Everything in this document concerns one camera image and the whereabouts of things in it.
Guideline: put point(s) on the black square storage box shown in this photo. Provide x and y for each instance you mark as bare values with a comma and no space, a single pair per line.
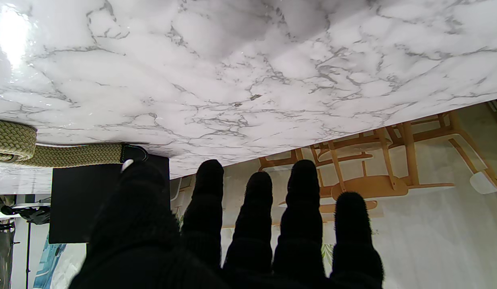
83,200

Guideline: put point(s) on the beige braided belt silver buckle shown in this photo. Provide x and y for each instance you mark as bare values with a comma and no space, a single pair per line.
71,154

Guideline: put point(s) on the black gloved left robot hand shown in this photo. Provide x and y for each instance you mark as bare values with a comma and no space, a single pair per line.
216,249

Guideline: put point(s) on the printed room scene backdrop curtain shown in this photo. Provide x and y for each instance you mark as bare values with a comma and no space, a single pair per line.
413,208

